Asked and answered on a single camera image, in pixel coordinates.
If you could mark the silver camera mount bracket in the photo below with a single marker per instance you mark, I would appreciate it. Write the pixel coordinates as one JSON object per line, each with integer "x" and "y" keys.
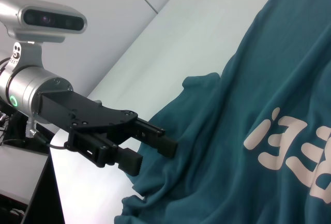
{"x": 28, "y": 56}

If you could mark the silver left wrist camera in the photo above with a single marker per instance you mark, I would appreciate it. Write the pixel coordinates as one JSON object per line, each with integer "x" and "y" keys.
{"x": 51, "y": 19}

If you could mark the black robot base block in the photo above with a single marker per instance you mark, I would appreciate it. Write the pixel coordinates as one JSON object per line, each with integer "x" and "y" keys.
{"x": 20, "y": 137}

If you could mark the teal blue printed t-shirt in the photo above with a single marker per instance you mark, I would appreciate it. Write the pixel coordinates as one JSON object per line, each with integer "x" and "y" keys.
{"x": 232, "y": 105}

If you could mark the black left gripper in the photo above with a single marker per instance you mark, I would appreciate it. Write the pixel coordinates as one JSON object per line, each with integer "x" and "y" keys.
{"x": 85, "y": 115}

